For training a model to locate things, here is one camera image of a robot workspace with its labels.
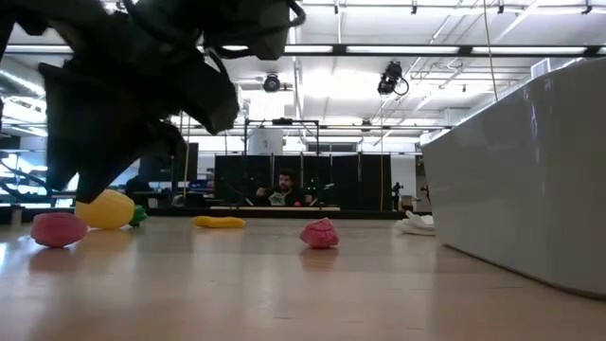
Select person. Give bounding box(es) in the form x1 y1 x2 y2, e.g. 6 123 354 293
254 169 313 208

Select grey tupperware container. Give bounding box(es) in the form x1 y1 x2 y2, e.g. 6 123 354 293
419 56 606 300

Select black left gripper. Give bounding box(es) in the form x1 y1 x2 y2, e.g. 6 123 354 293
37 45 241 206

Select thin hanging cable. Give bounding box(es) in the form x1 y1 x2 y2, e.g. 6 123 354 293
482 0 500 103

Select black overhead beam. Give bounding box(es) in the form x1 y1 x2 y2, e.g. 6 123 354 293
0 43 606 59

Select black overhead camera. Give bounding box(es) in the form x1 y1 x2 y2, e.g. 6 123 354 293
376 60 410 98

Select black metal table frame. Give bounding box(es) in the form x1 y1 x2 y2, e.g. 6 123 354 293
0 206 433 222

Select yellow toy chili pepper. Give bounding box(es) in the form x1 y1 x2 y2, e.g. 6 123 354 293
191 215 247 230

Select yellow toy lemon green leaf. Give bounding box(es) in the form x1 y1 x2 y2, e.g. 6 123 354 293
74 188 148 231

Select black tripod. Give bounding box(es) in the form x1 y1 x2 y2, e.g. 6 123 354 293
390 182 404 212

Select white folded cloth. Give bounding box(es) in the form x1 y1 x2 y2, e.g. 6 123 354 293
394 209 437 237

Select black round ceiling device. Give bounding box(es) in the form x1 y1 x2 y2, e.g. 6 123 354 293
261 73 282 94

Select white cylinder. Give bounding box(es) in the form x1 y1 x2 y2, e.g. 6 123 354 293
246 128 284 156

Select black partition panels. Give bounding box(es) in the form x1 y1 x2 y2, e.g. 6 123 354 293
213 153 394 212

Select black background rig frame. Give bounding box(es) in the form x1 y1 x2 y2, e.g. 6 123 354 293
243 117 322 209

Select pink toy fruit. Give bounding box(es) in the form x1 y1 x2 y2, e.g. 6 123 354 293
298 217 341 250
29 211 89 249

